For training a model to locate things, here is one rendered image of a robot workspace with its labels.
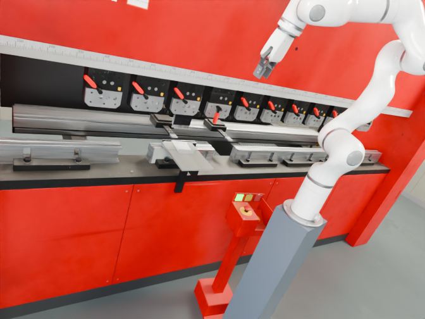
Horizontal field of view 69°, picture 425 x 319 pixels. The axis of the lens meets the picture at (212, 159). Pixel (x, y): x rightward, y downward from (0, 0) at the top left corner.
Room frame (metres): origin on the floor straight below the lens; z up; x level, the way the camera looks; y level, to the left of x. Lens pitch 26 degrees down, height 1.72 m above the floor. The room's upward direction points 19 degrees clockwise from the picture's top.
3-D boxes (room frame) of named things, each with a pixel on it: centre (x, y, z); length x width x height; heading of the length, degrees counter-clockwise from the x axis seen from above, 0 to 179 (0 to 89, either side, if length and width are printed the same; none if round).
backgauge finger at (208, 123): (1.91, 0.01, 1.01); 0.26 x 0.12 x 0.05; 38
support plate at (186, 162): (1.43, 0.13, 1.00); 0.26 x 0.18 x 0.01; 38
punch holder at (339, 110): (2.27, -0.71, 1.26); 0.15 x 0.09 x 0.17; 128
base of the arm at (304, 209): (1.24, -0.47, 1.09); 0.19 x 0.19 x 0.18
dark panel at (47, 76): (1.80, 0.72, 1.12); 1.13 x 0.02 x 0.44; 128
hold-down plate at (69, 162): (1.13, 0.66, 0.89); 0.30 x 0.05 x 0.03; 128
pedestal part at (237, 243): (1.48, -0.30, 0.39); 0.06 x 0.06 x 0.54; 29
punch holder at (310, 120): (2.14, -0.55, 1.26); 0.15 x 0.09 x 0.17; 128
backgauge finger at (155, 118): (1.68, 0.31, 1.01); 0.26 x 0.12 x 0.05; 38
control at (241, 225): (1.48, -0.30, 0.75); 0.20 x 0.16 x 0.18; 119
